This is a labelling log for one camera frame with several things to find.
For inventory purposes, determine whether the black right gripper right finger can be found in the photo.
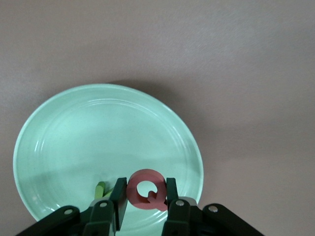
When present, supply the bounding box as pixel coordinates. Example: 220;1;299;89
161;177;265;236

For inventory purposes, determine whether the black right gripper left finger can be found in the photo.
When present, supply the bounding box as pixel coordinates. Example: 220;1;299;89
16;177;128;236

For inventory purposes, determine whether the green capital letter N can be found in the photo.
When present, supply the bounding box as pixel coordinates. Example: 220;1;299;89
94;181;115;199

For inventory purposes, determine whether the red capital letter Q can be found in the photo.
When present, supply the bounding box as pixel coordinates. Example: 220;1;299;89
126;169;168;211

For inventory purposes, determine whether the light green plate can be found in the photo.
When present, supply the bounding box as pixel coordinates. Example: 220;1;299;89
13;83;204;236

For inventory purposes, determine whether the brown table mat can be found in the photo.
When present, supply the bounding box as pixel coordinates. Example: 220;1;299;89
0;0;315;236

